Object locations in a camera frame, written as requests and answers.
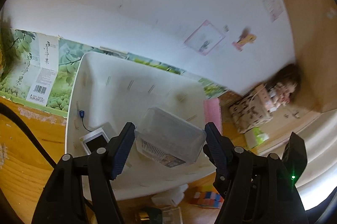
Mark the white handheld device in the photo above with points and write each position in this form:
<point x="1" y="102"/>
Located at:
<point x="170" y="197"/>

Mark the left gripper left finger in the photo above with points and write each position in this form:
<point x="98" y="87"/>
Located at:
<point x="62" y="199"/>

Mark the multicolour puzzle cube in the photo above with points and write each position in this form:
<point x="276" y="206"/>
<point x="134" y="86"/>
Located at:
<point x="207" y="197"/>

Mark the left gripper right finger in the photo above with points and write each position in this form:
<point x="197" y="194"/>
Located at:
<point x="255" y="189"/>

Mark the green perfume bottle gold cap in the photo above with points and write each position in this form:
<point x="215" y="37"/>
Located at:
<point x="149" y="215"/>

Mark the blue labelled floss box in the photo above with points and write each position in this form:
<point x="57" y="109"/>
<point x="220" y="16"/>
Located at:
<point x="168" y="139"/>

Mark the pink hair roller brush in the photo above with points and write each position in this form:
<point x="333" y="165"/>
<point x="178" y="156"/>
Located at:
<point x="212" y="110"/>

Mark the letter print fabric bag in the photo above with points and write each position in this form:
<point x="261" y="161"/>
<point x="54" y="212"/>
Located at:
<point x="249" y="113"/>

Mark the green tissue pack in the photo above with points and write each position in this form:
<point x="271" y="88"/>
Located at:
<point x="255" y="137"/>

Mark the brown haired doll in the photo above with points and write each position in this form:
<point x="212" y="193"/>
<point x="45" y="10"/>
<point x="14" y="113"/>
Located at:
<point x="283" y="86"/>

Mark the pink case on bag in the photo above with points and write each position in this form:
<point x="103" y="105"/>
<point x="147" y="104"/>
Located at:
<point x="264" y="97"/>

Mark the white instant camera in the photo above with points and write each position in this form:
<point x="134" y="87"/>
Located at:
<point x="94" y="140"/>

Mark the white plastic storage bin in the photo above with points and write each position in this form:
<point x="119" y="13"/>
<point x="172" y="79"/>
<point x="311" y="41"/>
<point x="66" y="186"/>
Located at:
<point x="109" y="92"/>

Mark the clear plastic box white spots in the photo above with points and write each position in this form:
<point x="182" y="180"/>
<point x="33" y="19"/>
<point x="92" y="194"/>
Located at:
<point x="171" y="215"/>

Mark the green grape print box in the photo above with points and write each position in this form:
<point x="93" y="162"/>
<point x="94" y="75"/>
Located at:
<point x="39" y="70"/>

